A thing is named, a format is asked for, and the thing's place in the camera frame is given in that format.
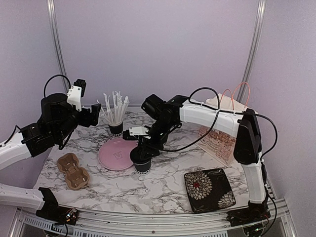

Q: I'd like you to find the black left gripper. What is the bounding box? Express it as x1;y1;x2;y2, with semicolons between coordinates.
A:
55;103;101;142

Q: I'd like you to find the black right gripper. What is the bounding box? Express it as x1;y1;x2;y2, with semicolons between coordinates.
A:
138;117;176;160

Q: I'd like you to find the black plastic cup lid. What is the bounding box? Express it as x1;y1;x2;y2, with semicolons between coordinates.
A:
130;147;153;164

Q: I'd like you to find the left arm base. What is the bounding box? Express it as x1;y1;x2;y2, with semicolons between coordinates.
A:
36;187;79;226

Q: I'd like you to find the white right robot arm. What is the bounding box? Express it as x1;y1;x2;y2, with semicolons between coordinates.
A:
129;94;271;221

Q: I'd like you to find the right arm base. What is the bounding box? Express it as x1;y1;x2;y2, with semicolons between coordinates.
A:
227;195;271;227

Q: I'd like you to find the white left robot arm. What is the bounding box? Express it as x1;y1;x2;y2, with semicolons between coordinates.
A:
0;93;101;220

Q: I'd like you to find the pink round plate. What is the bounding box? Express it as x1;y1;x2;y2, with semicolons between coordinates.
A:
98;138;138;171

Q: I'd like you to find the black cup holding straws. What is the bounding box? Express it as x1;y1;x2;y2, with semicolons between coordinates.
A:
108;120;123;138

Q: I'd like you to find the white wrapped straws bundle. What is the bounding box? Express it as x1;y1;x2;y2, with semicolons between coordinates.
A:
101;91;130;124

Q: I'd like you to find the brown cardboard cup carrier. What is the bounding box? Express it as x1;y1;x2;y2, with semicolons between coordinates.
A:
57;153;90;191

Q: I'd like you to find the black floral square plate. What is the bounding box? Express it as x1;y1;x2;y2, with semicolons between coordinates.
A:
184;168;236;213

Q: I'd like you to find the cream bear paper bag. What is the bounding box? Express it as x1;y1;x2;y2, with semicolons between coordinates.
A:
197;82;250;167

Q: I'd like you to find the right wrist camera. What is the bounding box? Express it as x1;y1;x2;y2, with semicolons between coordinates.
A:
122;126;150;140

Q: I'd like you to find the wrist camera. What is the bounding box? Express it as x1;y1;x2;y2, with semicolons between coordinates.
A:
67;79;86;112
122;126;150;140

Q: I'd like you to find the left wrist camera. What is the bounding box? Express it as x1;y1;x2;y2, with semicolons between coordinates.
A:
67;79;86;112

